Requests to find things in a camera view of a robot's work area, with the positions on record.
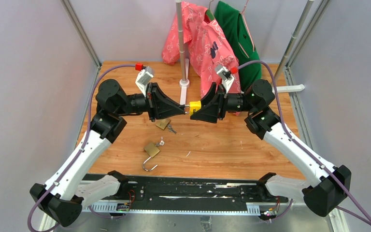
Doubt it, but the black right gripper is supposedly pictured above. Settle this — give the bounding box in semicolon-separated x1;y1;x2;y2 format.
189;82;257;124

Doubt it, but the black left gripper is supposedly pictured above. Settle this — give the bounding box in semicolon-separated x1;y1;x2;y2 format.
116;82;185;122

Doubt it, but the brass padlock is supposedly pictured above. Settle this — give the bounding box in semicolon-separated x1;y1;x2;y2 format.
155;118;171;130
143;143;161;172

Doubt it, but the yellow padlock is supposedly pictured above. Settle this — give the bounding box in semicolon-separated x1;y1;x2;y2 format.
185;101;202;116

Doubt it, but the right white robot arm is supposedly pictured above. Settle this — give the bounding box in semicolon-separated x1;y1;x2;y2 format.
189;79;351;217

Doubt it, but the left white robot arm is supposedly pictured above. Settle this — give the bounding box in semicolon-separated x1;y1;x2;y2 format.
30;79;185;227

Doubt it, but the white clothes rack left pole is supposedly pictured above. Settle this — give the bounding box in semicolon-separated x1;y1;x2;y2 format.
175;0;190;105

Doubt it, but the white clothes rack pole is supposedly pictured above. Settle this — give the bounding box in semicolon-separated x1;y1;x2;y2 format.
175;0;190;105
272;0;314;84

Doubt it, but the pink patterned jacket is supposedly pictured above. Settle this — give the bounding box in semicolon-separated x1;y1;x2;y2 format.
161;1;242;97

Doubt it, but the white clothes rack right pole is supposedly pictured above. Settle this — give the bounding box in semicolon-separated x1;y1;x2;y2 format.
272;0;314;84

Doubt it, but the green shirt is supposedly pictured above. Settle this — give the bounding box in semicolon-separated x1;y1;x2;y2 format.
214;1;262;91

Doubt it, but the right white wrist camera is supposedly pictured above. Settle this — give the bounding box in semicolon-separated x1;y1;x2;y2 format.
214;64;240;94

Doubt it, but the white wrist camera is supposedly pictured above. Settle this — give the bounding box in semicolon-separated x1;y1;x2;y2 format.
214;64;240;94
135;63;155;96

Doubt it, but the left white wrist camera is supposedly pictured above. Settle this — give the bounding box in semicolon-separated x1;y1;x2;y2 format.
135;63;155;96

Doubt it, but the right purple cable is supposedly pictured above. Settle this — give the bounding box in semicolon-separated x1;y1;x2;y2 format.
233;60;371;232

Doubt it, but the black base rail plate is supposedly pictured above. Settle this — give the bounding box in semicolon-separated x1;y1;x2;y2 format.
91;175;289;216

